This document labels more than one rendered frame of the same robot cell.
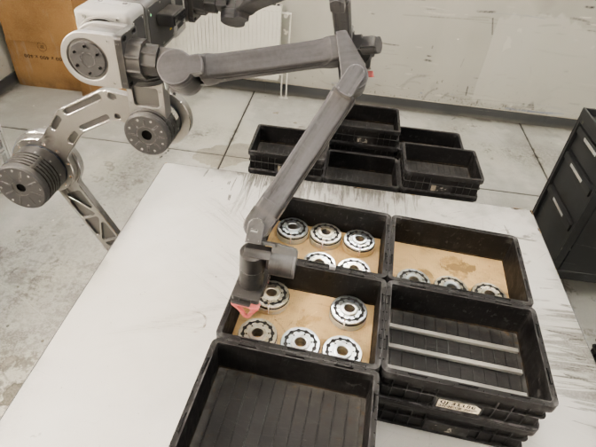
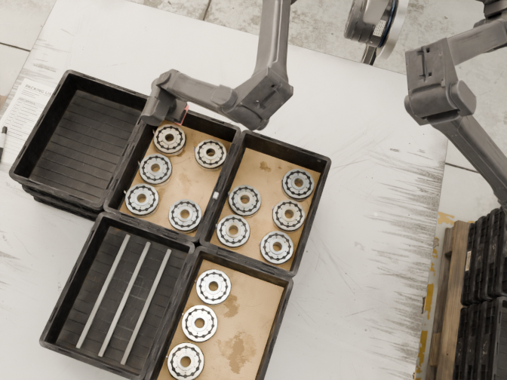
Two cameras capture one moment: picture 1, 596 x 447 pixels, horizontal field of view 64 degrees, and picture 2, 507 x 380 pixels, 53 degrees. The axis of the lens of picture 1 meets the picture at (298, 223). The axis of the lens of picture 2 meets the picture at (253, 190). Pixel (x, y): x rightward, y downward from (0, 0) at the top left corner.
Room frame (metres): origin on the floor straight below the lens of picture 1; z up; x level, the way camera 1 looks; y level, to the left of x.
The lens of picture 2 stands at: (1.06, -0.60, 2.37)
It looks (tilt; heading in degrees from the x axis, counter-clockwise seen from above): 70 degrees down; 90
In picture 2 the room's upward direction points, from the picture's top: 12 degrees clockwise
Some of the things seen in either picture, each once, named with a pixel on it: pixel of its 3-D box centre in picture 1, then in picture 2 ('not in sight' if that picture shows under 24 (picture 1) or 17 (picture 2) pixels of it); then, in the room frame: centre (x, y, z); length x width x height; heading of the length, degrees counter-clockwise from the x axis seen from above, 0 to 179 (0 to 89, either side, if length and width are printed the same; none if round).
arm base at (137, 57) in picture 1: (143, 58); not in sight; (1.03, 0.38, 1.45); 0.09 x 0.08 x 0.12; 176
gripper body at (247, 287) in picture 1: (251, 276); (166, 101); (0.76, 0.10, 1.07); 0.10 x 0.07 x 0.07; 171
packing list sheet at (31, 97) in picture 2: not in sight; (31, 123); (0.24, 0.09, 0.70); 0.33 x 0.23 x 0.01; 86
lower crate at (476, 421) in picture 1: (445, 374); not in sight; (0.75, -0.44, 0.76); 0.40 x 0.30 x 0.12; 82
